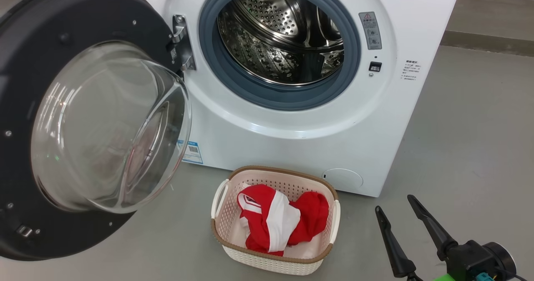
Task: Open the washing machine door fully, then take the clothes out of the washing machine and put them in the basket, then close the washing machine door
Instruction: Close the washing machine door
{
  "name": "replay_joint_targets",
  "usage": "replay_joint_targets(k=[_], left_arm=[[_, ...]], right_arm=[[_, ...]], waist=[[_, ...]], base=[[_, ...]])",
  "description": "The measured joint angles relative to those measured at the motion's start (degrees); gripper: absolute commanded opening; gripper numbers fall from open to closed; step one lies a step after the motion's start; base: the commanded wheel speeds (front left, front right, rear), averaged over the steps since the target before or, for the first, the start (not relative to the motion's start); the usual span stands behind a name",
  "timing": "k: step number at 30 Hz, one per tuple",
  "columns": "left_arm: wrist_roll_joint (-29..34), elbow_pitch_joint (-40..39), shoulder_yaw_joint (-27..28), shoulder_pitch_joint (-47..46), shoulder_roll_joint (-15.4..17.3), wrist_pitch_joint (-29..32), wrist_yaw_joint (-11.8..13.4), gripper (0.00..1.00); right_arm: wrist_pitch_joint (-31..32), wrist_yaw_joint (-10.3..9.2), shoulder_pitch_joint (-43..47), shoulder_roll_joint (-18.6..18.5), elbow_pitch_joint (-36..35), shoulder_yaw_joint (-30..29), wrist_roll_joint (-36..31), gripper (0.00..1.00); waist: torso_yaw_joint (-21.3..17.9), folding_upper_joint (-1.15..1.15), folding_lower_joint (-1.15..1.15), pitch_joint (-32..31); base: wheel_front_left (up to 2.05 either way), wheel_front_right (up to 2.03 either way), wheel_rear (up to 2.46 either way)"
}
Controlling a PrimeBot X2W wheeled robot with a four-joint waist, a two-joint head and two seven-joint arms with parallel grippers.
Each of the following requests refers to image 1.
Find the cream perforated basket brown rim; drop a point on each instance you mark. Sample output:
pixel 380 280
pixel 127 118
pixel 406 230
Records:
pixel 267 266

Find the white and red garment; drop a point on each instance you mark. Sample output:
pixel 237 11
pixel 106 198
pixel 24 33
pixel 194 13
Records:
pixel 283 222

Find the grey warning sticker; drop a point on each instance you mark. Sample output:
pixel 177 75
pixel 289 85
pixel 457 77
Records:
pixel 370 30

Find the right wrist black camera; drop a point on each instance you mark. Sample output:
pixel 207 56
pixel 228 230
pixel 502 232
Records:
pixel 471 258

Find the stainless steel washer drum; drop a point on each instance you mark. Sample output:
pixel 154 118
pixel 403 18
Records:
pixel 267 43

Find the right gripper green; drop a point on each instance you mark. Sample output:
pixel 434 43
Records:
pixel 444 278

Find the dark round washer door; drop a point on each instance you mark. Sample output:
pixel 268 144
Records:
pixel 25 64

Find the small printed text label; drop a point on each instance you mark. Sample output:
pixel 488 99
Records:
pixel 411 70

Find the right wrist black cylinder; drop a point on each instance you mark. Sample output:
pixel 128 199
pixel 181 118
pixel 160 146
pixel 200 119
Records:
pixel 505 256

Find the metal door hinge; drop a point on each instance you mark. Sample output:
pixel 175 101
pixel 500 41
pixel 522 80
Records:
pixel 180 26

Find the white front-load washing machine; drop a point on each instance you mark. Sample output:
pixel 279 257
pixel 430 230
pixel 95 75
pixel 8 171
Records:
pixel 292 147

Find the blue energy label sticker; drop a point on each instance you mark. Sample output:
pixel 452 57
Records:
pixel 192 151

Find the grey rubber door seal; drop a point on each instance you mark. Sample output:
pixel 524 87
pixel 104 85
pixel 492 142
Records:
pixel 283 99

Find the black door lock slot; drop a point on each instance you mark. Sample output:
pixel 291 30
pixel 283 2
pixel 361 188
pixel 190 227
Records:
pixel 375 67

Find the red garment white trim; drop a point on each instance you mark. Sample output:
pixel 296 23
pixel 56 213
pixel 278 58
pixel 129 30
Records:
pixel 313 214

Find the round white filter cover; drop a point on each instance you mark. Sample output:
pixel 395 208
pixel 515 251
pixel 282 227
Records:
pixel 342 181

